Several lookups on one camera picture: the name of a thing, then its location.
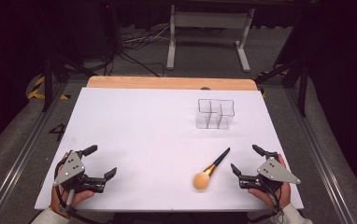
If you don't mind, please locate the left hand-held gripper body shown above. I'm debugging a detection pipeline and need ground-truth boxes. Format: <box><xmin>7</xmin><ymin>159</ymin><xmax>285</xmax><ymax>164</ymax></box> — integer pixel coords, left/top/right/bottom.
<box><xmin>52</xmin><ymin>149</ymin><xmax>107</xmax><ymax>194</ymax></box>

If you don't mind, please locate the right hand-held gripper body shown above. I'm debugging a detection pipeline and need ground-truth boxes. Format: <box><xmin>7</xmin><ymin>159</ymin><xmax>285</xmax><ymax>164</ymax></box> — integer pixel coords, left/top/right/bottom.
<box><xmin>237</xmin><ymin>150</ymin><xmax>302</xmax><ymax>191</ymax></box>

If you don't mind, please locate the black gold makeup brush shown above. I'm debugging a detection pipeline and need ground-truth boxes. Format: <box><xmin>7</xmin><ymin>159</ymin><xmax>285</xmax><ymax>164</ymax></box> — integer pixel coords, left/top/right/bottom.
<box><xmin>193</xmin><ymin>147</ymin><xmax>231</xmax><ymax>190</ymax></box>

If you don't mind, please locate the clear acrylic organizer box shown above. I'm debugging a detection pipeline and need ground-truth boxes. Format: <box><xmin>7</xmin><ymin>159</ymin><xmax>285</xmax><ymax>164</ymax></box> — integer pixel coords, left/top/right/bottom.
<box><xmin>195</xmin><ymin>98</ymin><xmax>236</xmax><ymax>131</ymax></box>

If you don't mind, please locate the person's right hand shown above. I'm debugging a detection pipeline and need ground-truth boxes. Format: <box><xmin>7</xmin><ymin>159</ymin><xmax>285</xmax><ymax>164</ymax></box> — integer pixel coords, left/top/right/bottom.
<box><xmin>247</xmin><ymin>153</ymin><xmax>293</xmax><ymax>210</ymax></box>

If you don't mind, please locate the person's left hand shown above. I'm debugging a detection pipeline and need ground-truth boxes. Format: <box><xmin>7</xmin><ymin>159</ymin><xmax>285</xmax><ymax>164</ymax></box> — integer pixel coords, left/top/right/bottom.
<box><xmin>50</xmin><ymin>151</ymin><xmax>95</xmax><ymax>217</ymax></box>

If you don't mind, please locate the black tripod stand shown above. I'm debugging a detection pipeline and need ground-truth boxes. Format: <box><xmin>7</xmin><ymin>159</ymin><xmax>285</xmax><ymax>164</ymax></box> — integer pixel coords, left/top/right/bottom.
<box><xmin>40</xmin><ymin>50</ymin><xmax>98</xmax><ymax>113</ymax></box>
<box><xmin>254</xmin><ymin>57</ymin><xmax>312</xmax><ymax>118</ymax></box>

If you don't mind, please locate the person's dark clothing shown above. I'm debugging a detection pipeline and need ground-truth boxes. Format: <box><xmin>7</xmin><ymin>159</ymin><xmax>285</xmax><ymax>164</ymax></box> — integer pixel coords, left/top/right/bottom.
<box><xmin>112</xmin><ymin>212</ymin><xmax>250</xmax><ymax>224</ymax></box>

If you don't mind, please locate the yellow black floor tape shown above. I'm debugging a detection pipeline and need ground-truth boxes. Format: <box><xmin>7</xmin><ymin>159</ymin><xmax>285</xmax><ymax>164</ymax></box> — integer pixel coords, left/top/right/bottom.
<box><xmin>26</xmin><ymin>76</ymin><xmax>72</xmax><ymax>101</ymax></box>

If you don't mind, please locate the black tower with red light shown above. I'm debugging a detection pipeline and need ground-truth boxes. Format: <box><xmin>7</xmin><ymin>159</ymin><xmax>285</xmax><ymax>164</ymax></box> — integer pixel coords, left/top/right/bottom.
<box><xmin>97</xmin><ymin>0</ymin><xmax>122</xmax><ymax>59</ymax></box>

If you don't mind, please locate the white metal stand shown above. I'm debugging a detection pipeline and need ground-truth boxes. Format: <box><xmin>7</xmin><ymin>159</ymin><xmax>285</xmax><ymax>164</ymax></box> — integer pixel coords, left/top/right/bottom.
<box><xmin>165</xmin><ymin>4</ymin><xmax>256</xmax><ymax>73</ymax></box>

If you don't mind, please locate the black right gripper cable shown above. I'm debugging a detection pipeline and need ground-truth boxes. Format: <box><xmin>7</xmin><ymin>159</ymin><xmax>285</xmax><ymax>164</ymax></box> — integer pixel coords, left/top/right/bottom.
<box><xmin>247</xmin><ymin>183</ymin><xmax>286</xmax><ymax>224</ymax></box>

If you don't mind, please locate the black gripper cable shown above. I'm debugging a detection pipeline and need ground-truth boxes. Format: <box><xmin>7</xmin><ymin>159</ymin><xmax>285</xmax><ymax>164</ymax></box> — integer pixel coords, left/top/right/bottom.
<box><xmin>247</xmin><ymin>183</ymin><xmax>286</xmax><ymax>224</ymax></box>
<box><xmin>53</xmin><ymin>157</ymin><xmax>113</xmax><ymax>224</ymax></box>

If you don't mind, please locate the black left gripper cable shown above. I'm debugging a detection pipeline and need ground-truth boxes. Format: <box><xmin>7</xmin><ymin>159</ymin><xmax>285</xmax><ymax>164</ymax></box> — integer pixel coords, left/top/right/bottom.
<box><xmin>53</xmin><ymin>157</ymin><xmax>113</xmax><ymax>224</ymax></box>

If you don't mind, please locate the aluminium floor rail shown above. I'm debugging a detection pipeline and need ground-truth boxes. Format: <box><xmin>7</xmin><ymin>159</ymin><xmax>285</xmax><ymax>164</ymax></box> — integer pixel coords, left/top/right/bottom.
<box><xmin>0</xmin><ymin>82</ymin><xmax>69</xmax><ymax>224</ymax></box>
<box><xmin>283</xmin><ymin>88</ymin><xmax>357</xmax><ymax>224</ymax></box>

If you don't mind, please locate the bundle of floor cables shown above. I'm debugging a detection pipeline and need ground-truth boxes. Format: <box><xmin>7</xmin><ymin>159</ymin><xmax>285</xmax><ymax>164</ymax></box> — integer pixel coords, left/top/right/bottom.
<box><xmin>103</xmin><ymin>26</ymin><xmax>171</xmax><ymax>77</ymax></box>

